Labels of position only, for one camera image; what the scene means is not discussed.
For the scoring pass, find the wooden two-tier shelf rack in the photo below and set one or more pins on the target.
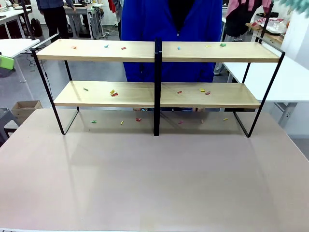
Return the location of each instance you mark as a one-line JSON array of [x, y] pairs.
[[157, 96]]

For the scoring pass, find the light wooden shelf board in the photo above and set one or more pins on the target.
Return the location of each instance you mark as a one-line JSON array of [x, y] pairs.
[[96, 96], [96, 52]]

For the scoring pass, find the person in blue jacket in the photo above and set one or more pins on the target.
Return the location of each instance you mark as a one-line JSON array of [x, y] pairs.
[[149, 24]]

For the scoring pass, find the person with red scarf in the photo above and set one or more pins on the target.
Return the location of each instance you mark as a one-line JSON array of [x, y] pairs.
[[116, 14]]

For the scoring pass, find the grey background desk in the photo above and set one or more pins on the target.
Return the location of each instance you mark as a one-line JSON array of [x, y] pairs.
[[82, 17]]

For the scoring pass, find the brown cardboard box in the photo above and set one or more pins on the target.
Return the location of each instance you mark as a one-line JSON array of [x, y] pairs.
[[25, 110]]

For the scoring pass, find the person in pink and black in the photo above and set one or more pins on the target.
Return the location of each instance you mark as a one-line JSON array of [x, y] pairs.
[[241, 17]]

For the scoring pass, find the large white table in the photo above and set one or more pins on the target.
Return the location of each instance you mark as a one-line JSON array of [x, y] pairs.
[[285, 82]]

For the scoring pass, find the person in black clothes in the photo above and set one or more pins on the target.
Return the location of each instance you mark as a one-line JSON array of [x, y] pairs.
[[56, 17]]

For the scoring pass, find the black stand pole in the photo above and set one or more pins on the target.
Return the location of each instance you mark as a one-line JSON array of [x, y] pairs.
[[27, 21], [265, 26]]

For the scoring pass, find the wooden workbench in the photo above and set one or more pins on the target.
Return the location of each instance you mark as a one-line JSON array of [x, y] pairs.
[[272, 35]]

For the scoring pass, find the black backpack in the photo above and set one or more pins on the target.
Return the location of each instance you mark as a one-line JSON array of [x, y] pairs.
[[36, 27]]

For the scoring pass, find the grey stool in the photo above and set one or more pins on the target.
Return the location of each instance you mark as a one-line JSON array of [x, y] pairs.
[[6, 123]]

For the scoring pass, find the white side table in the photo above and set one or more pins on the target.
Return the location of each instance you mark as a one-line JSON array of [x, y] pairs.
[[14, 46]]

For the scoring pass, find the bright green object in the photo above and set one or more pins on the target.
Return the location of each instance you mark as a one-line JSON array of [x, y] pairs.
[[6, 62]]

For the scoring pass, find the white panel board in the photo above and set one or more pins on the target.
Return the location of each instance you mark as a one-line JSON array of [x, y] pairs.
[[295, 38]]

